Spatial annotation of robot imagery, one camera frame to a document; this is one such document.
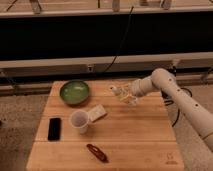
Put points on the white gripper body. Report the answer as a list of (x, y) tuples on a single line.
[(126, 96)]

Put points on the small white bottle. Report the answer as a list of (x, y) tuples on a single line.
[(118, 91)]

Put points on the black smartphone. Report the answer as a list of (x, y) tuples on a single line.
[(54, 129)]

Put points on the white plastic cup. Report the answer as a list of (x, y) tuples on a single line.
[(79, 120)]

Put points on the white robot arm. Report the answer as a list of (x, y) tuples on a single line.
[(162, 80)]

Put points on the green bowl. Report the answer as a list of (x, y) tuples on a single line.
[(74, 92)]

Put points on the white rectangular sponge block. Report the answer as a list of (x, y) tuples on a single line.
[(96, 113)]

